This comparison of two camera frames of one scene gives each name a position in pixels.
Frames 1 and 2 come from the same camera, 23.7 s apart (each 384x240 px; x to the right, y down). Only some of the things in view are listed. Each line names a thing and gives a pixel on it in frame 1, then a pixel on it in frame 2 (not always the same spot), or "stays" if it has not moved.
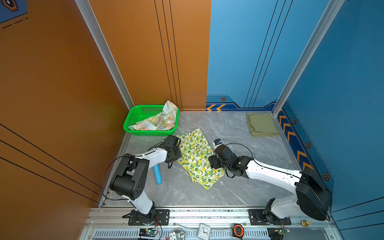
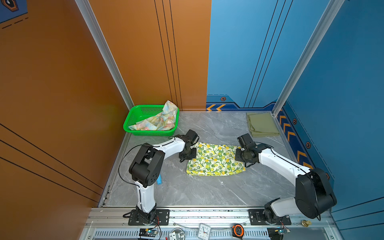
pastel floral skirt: x=164 y=121 stays
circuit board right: x=277 y=233 stays
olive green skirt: x=262 y=124 stays
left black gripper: x=179 y=153 → x=194 y=155
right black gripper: x=212 y=160 → x=237 y=151
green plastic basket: x=141 y=112 stays
